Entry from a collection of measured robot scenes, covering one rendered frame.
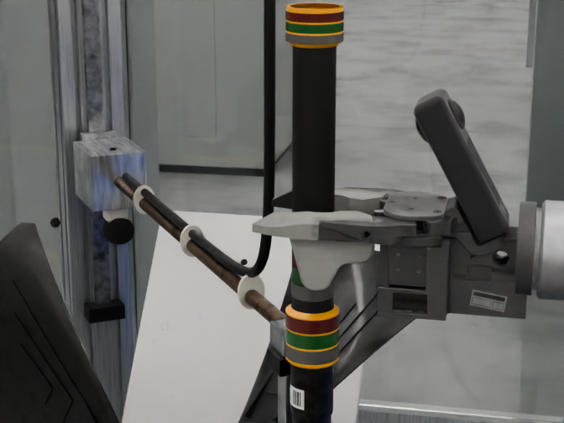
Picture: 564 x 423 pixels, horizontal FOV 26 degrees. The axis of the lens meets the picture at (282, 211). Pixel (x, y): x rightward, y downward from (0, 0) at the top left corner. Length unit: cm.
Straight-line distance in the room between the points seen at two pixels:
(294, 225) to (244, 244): 51
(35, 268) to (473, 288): 43
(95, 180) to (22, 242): 34
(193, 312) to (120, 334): 31
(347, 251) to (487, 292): 11
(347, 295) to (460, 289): 22
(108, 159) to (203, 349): 27
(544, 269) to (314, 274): 17
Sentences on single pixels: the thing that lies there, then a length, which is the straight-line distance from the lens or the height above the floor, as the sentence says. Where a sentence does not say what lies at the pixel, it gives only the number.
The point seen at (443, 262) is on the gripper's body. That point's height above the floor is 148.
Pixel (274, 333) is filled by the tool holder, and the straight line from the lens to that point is 102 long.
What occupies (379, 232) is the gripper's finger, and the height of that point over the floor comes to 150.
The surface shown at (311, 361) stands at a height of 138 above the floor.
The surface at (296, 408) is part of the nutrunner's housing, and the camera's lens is 100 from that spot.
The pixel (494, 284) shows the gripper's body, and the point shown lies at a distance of 94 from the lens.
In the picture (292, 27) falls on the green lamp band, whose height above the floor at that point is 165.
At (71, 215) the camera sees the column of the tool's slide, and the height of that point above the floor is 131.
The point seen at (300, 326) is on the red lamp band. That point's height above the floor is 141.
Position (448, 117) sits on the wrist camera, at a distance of 90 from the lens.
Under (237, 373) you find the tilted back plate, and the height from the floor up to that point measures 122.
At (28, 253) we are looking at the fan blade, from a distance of 117.
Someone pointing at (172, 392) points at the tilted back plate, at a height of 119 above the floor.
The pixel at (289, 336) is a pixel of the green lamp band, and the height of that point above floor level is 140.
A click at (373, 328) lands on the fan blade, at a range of 109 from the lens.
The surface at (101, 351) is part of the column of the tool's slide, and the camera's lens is 170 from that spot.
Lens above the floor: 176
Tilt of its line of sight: 16 degrees down
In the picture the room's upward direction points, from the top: straight up
